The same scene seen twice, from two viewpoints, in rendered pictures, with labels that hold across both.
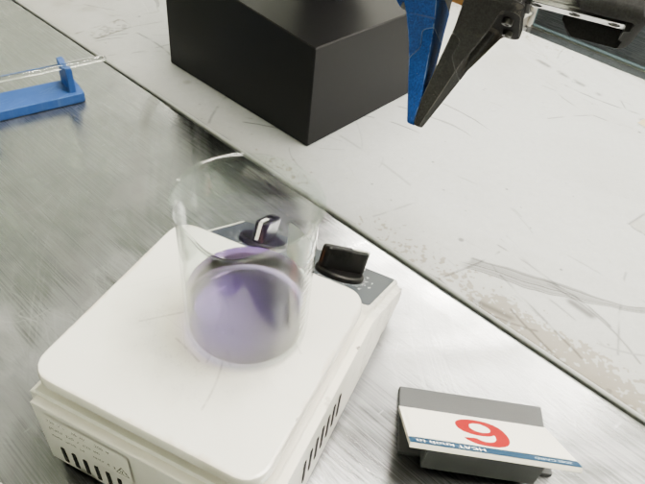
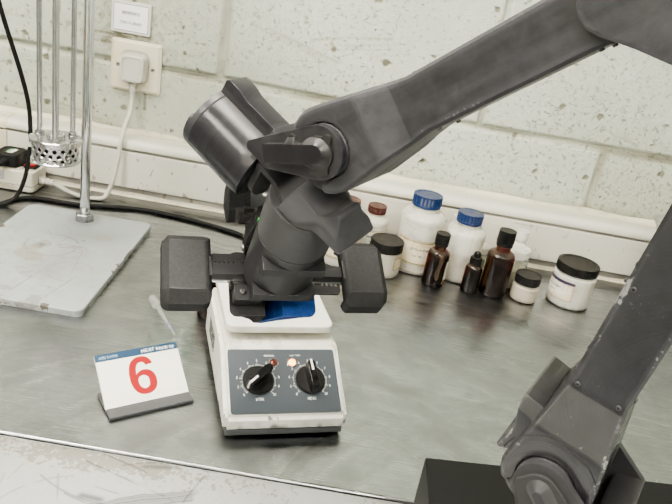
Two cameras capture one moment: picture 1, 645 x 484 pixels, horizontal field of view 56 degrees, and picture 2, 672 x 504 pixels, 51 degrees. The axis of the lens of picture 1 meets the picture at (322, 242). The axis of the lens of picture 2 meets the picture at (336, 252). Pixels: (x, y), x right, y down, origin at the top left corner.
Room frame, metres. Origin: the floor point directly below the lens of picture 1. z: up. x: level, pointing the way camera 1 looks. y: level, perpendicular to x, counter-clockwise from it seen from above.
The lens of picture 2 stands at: (0.79, -0.36, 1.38)
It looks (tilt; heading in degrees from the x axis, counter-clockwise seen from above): 24 degrees down; 141
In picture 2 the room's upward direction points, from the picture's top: 10 degrees clockwise
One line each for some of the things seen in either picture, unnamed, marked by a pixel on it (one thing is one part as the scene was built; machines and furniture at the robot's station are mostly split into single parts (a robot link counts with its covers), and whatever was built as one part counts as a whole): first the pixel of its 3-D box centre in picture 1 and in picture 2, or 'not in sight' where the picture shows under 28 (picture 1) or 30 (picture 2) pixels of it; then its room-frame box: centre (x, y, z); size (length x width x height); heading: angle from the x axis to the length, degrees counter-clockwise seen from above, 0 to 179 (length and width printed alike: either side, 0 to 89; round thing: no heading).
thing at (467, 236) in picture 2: not in sight; (463, 244); (0.07, 0.48, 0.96); 0.06 x 0.06 x 0.11
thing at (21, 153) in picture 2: not in sight; (8, 157); (-0.44, -0.10, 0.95); 0.07 x 0.04 x 0.02; 142
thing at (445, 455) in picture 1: (481, 425); (144, 379); (0.19, -0.10, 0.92); 0.09 x 0.06 x 0.04; 88
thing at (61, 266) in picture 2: not in sight; (52, 252); (-0.16, -0.10, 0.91); 0.30 x 0.20 x 0.01; 142
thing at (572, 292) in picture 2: not in sight; (572, 282); (0.20, 0.61, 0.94); 0.07 x 0.07 x 0.07
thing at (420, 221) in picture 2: not in sight; (420, 231); (0.02, 0.43, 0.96); 0.07 x 0.07 x 0.13
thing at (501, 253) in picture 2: not in sight; (499, 261); (0.14, 0.50, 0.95); 0.04 x 0.04 x 0.11
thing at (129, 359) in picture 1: (212, 334); (272, 302); (0.18, 0.05, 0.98); 0.12 x 0.12 x 0.01; 70
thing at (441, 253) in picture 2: not in sight; (437, 258); (0.08, 0.42, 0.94); 0.04 x 0.04 x 0.09
